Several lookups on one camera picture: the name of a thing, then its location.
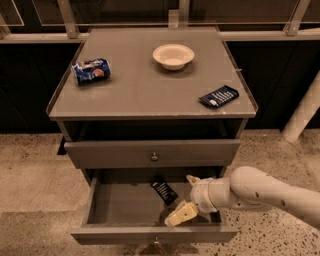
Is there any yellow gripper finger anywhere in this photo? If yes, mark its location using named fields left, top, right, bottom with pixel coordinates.
left=186, top=175, right=200, bottom=186
left=164, top=200, right=198, bottom=227

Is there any blue pepsi can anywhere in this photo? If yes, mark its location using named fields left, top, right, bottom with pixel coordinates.
left=72, top=58, right=111, bottom=85

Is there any closed grey top drawer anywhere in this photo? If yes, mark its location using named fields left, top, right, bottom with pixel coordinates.
left=65, top=139, right=240, bottom=169

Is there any open grey middle drawer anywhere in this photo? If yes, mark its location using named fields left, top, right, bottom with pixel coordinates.
left=71, top=171, right=238, bottom=245

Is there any blue snack bar packet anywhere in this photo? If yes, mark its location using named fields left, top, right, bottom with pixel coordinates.
left=199, top=85, right=239, bottom=108

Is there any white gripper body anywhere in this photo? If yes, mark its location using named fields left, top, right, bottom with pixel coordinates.
left=190, top=178, right=218, bottom=213

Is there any grey drawer cabinet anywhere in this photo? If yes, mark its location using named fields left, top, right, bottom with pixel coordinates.
left=47, top=29, right=257, bottom=182

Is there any metal window railing frame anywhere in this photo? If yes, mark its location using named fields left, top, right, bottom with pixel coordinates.
left=0, top=0, right=320, bottom=44

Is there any white bowl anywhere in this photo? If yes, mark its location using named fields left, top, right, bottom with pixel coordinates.
left=152, top=44, right=195, bottom=71

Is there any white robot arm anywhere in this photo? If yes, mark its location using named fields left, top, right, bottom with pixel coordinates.
left=164, top=166, right=320, bottom=228

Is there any brass top drawer knob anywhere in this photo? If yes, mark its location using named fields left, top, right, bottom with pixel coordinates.
left=151, top=152, right=159, bottom=162

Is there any black rxbar chocolate packet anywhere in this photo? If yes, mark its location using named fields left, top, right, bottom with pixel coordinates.
left=151, top=176, right=178, bottom=206

